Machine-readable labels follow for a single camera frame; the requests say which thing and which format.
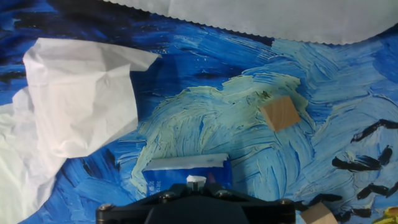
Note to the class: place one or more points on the small wooden cube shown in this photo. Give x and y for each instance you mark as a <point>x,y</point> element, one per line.
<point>317,214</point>
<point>280,113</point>

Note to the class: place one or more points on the painted wheatfield tablecloth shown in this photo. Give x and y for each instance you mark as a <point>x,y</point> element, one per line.
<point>217,77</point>

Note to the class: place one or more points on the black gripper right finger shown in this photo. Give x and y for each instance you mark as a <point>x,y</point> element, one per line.
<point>217,193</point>

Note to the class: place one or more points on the blue tissue pack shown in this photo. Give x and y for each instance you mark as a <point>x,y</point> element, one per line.
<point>168,180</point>

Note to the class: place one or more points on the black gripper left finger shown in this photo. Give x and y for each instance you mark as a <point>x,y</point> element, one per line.
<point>177,193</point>

